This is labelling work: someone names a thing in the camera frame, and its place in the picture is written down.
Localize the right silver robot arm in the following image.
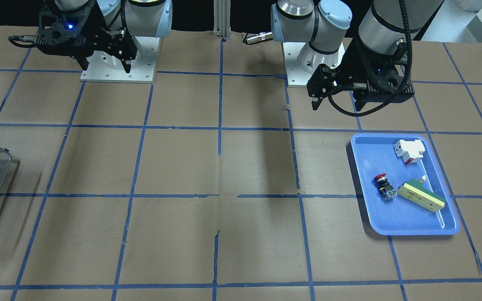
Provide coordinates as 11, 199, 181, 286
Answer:
33, 0, 173, 74

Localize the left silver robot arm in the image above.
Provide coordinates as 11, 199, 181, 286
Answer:
271, 0, 442, 117

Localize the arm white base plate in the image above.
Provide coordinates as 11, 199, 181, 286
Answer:
80, 36, 163, 84
282, 41, 351, 89

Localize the aluminium frame post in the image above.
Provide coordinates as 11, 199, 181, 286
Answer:
213, 0, 231, 39

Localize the white circuit breaker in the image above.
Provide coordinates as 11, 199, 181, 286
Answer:
393, 139, 426, 166

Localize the black braided cable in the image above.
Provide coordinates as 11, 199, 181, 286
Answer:
327, 0, 413, 117

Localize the red emergency stop button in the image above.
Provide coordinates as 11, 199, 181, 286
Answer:
374, 173, 398, 201

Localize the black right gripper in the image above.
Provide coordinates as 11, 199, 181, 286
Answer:
35, 0, 138, 74

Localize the blue plastic tray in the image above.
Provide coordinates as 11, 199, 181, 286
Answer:
351, 133, 460, 236

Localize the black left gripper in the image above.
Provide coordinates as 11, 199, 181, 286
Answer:
307, 40, 415, 112

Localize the yellow green terminal block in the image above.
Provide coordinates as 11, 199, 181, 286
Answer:
397, 175, 446, 213

